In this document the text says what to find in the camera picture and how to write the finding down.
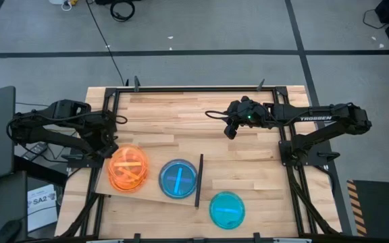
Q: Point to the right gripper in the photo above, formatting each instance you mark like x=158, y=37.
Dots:
x=245, y=113

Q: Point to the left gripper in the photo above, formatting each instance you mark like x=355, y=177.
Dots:
x=106, y=135

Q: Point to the translucent blue plastic plate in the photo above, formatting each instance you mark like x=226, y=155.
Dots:
x=227, y=210
x=177, y=179

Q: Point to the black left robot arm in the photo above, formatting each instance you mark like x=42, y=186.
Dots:
x=35, y=130

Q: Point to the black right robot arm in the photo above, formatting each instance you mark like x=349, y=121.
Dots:
x=350, y=118

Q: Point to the wooden shelf with black legs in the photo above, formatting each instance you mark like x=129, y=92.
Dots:
x=152, y=182

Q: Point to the black power adapter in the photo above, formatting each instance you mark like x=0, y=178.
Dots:
x=34, y=152

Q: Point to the white SA2 label sheet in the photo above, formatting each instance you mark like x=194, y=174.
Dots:
x=42, y=212

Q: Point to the dark grey cabinet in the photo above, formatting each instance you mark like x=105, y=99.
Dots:
x=8, y=202

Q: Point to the black computer mouse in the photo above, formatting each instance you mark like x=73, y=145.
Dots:
x=8, y=232

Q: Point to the white power strip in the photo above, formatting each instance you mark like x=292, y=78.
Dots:
x=59, y=1

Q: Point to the black mat with hazard stripes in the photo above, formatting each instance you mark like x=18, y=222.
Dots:
x=380, y=206

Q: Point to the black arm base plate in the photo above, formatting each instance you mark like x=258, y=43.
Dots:
x=79, y=162
x=316, y=155

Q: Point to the black aluminium table frame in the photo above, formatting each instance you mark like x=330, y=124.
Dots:
x=194, y=89

